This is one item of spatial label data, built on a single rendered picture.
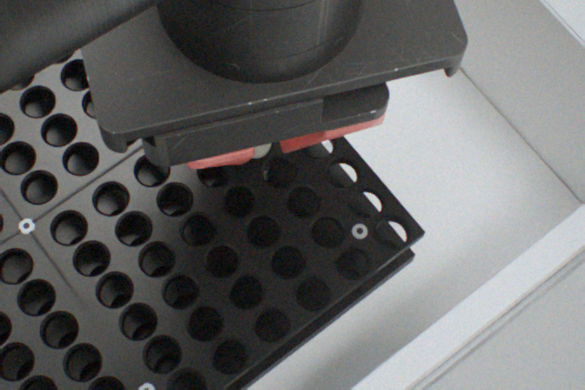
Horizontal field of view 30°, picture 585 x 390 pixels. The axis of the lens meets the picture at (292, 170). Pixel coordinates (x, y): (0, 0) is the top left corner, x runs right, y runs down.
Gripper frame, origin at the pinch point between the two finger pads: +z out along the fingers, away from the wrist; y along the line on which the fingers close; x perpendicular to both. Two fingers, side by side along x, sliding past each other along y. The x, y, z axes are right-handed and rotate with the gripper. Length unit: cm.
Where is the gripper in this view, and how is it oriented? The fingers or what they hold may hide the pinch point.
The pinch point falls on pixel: (258, 131)
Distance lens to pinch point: 38.4
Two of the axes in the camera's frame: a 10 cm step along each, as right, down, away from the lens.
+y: 9.6, -2.3, 1.3
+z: -0.3, 3.9, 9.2
